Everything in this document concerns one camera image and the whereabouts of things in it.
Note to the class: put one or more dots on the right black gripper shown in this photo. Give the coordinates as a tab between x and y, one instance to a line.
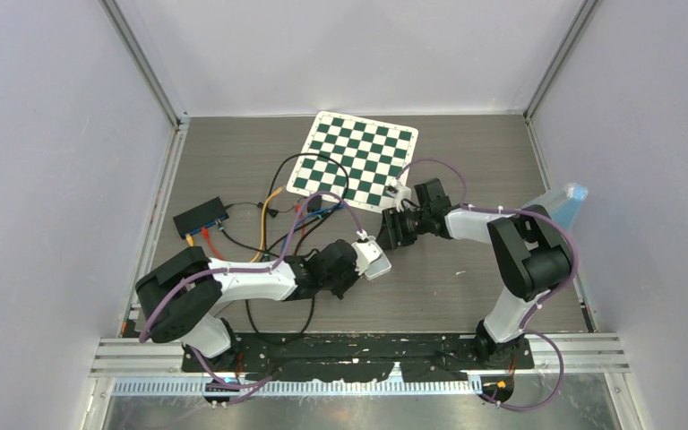
391	235

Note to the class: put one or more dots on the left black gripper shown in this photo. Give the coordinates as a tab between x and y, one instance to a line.
340	290

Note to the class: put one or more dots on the white router box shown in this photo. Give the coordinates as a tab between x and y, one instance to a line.
378	267

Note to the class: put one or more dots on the black network switch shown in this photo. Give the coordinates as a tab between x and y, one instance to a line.
204	215

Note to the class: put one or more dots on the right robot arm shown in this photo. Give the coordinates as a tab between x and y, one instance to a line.
532	254

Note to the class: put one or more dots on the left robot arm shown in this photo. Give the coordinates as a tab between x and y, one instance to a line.
176	298

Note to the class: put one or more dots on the green white chessboard mat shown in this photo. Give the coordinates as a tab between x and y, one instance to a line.
354	157

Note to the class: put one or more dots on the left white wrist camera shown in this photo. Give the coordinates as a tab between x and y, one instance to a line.
367	250

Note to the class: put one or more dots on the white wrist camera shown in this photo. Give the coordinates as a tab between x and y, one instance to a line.
399	192
367	250

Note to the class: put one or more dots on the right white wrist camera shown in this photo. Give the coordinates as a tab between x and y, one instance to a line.
399	192

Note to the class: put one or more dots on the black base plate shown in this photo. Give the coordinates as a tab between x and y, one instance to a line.
359	357

